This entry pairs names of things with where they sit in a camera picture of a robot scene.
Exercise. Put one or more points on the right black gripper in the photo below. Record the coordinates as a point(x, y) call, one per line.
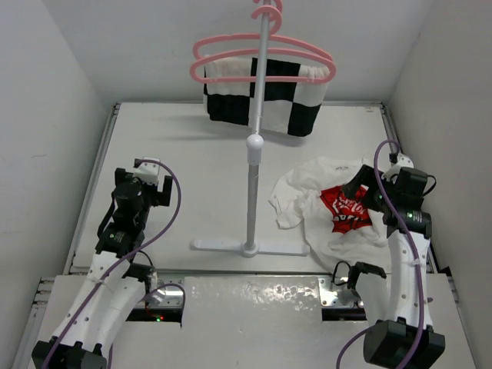
point(364, 176)

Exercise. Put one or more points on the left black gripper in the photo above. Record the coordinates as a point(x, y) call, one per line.
point(158, 197)

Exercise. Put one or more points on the white t shirt red print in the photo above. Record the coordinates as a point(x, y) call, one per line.
point(336, 228)

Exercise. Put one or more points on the pink plastic hanger front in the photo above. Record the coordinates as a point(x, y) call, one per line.
point(265, 48)

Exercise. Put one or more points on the pink plastic hanger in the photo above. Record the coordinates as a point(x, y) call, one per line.
point(265, 48)
point(274, 10)

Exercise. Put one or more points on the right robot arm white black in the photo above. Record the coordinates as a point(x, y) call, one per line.
point(401, 332)

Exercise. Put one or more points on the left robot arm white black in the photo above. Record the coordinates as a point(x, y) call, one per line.
point(115, 283)

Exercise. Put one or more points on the grey hanger stand pole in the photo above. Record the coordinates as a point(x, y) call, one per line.
point(251, 247)

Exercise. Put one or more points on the pink plastic hanger rear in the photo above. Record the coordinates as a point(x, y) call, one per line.
point(274, 10)

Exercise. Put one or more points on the black white checkered towel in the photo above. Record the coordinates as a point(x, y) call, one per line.
point(289, 107)

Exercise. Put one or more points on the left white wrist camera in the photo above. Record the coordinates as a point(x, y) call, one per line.
point(147, 170)

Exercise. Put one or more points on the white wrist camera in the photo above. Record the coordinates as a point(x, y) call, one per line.
point(398, 161)
point(147, 170)

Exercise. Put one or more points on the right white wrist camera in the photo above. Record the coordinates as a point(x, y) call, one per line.
point(398, 161)

